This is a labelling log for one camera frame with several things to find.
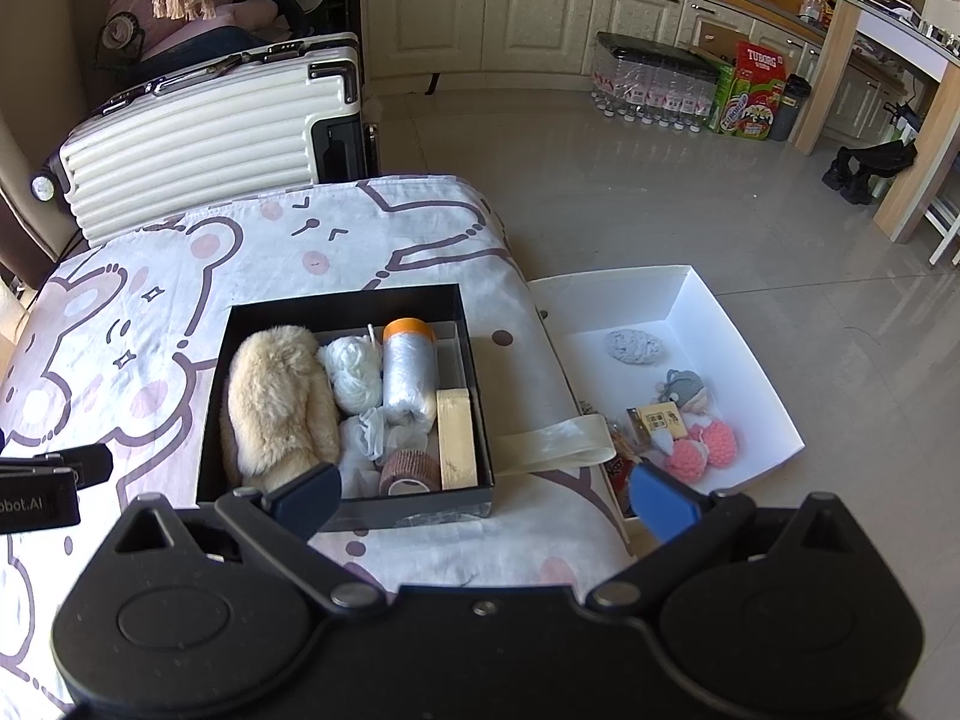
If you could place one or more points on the grey plush mouse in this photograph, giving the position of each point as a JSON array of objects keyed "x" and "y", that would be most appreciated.
[{"x": 682, "y": 390}]

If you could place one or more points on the white stool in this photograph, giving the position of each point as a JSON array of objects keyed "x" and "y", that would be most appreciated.
[{"x": 946, "y": 225}]

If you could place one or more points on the grey knitted piece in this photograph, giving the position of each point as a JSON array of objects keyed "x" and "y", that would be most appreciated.
[{"x": 634, "y": 347}]

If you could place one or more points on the red cardboard box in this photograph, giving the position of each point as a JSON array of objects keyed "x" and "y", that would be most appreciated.
[{"x": 759, "y": 64}]

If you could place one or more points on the flat brown cardboard box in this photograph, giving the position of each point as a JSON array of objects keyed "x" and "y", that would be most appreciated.
[{"x": 720, "y": 37}]

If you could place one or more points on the wooden table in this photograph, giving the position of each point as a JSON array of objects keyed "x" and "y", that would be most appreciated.
[{"x": 926, "y": 157}]

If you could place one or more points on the red printed packet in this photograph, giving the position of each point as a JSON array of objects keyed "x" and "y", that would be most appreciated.
[{"x": 622, "y": 472}]

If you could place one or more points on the cream kitchen cabinets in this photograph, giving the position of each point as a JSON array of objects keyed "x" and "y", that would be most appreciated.
[{"x": 540, "y": 7}]

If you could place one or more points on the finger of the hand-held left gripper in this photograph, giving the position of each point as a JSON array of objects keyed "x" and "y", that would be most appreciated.
[{"x": 90, "y": 463}]

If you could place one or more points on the dark blue cloth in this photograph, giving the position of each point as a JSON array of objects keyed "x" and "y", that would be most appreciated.
[{"x": 202, "y": 43}]

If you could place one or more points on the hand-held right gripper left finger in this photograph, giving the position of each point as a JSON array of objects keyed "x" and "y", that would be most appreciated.
[{"x": 304, "y": 499}]

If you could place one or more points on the black trash can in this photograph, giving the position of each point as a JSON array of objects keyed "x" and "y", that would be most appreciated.
[{"x": 791, "y": 109}]

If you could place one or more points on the black cardboard box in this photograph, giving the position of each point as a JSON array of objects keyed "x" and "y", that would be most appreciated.
[{"x": 337, "y": 307}]

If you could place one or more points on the brown tape roll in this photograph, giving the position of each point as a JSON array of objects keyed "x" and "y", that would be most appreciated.
[{"x": 416, "y": 465}]

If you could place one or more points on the orange capped plastic roll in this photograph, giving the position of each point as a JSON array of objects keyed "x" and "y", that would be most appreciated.
[{"x": 409, "y": 382}]

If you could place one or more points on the green printed carton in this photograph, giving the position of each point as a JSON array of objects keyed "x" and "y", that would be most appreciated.
[{"x": 742, "y": 112}]

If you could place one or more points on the white paper tray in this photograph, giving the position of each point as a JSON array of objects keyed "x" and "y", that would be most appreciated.
[{"x": 600, "y": 315}]

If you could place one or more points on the white plastic bag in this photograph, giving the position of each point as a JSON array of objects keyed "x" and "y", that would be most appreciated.
[{"x": 364, "y": 439}]

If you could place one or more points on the white yarn ball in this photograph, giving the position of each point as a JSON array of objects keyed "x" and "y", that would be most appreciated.
[{"x": 352, "y": 375}]

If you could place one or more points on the black shoes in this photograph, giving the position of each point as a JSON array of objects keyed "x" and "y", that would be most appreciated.
[{"x": 862, "y": 169}]

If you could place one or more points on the beige plush toy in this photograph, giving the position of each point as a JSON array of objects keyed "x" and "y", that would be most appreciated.
[{"x": 277, "y": 405}]

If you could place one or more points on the small yellow box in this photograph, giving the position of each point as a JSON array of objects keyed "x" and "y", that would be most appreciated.
[{"x": 660, "y": 420}]

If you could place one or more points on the wooden block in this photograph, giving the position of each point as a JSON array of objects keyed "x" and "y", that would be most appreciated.
[{"x": 457, "y": 439}]

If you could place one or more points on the pack of water bottles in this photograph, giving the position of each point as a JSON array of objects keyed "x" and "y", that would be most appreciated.
[{"x": 652, "y": 82}]

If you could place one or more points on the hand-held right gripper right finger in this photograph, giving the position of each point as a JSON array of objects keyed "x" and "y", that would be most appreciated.
[{"x": 660, "y": 506}]

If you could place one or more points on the white ribbed suitcase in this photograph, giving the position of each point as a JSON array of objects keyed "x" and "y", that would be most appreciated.
[{"x": 195, "y": 157}]

